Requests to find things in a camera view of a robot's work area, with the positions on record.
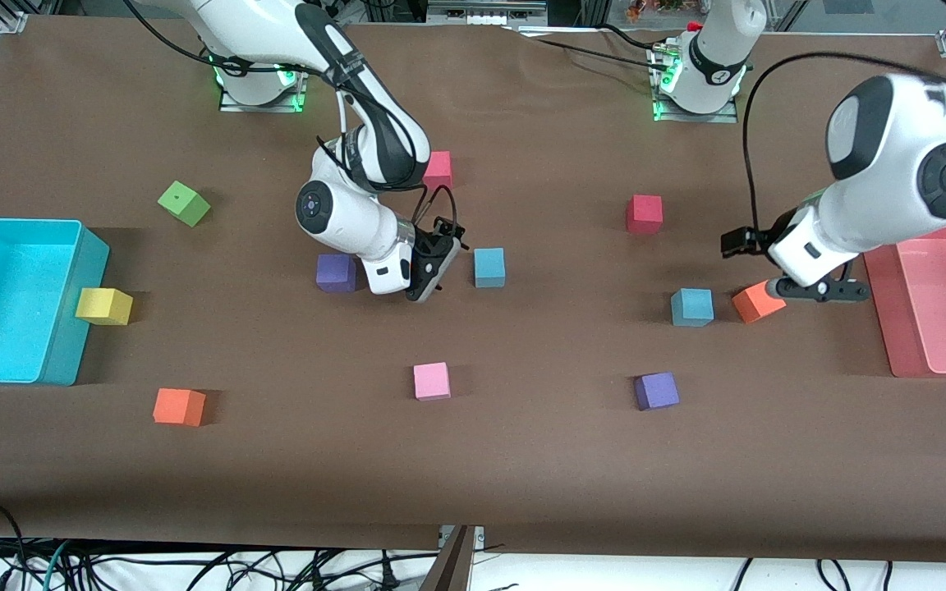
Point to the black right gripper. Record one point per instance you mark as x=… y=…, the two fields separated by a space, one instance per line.
x=429 y=250

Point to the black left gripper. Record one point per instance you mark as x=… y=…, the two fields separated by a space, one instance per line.
x=778 y=226

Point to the light blue foam block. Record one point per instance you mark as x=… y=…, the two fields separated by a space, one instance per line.
x=691 y=307
x=489 y=268

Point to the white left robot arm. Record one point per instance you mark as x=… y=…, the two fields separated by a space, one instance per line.
x=900 y=156

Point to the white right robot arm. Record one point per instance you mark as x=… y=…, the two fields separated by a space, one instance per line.
x=342 y=217

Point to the orange foam block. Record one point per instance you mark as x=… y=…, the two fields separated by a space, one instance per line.
x=754 y=304
x=178 y=407

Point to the purple foam block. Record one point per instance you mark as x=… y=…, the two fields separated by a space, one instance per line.
x=336 y=272
x=656 y=391

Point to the red foam block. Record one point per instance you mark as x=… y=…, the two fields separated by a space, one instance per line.
x=440 y=170
x=644 y=214

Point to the pink foam block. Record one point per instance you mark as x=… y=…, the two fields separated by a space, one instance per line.
x=432 y=381

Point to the brown table cover sheet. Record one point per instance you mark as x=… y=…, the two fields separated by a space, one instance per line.
x=522 y=460

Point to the pink plastic bin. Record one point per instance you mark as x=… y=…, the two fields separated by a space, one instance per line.
x=941 y=312

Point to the green foam block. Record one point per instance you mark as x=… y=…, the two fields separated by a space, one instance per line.
x=184 y=203

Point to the grey metal box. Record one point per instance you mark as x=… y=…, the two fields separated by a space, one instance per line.
x=481 y=10

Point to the yellow foam block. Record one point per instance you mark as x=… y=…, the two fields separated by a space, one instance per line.
x=103 y=305

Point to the cyan plastic bin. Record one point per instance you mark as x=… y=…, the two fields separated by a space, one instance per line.
x=5 y=304

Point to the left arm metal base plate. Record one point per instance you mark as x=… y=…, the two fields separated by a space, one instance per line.
x=695 y=119

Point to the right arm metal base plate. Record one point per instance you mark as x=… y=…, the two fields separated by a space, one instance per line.
x=264 y=107

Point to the small metal bracket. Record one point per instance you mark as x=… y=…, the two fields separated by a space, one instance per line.
x=479 y=535

